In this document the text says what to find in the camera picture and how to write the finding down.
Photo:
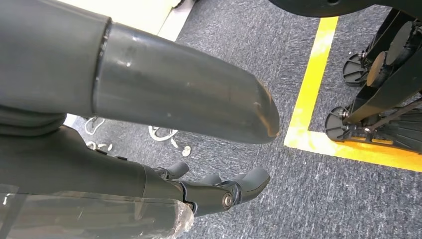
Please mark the clear plastic wrap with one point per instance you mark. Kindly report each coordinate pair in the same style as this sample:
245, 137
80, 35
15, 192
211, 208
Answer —
99, 217

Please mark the black wheeled stand base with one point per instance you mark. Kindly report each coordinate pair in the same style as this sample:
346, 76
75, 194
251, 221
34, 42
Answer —
389, 89

